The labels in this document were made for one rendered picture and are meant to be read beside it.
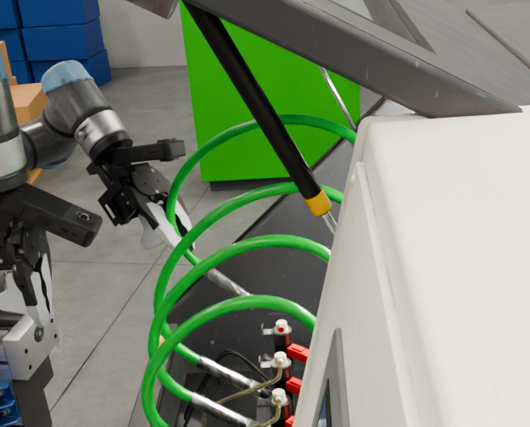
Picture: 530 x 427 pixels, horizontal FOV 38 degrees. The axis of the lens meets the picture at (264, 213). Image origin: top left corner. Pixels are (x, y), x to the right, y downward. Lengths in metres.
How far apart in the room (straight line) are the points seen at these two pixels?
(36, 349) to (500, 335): 1.26
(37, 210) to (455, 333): 0.66
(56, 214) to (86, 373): 2.23
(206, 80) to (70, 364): 1.87
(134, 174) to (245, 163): 3.30
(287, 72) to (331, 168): 2.96
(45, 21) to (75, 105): 6.16
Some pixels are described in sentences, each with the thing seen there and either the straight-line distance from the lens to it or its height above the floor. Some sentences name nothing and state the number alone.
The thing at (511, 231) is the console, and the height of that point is 1.55.
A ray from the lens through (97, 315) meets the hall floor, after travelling 3.48.
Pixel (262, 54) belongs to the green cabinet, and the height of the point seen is 0.81.
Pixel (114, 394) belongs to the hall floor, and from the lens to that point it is 2.97.
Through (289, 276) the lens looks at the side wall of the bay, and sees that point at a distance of 1.42.
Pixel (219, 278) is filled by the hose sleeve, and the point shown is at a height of 1.17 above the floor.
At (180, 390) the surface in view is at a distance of 0.98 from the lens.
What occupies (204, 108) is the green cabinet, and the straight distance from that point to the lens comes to 4.38.
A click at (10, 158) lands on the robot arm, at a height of 1.46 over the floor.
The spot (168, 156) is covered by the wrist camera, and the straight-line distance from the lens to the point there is 1.13.
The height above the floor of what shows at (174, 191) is 1.31.
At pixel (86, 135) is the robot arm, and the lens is 1.21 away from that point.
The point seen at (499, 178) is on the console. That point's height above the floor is 1.55.
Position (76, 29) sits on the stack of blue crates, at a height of 0.58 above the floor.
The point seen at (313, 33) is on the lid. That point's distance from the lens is 0.57.
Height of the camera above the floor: 1.73
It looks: 24 degrees down
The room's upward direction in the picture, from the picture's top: 5 degrees counter-clockwise
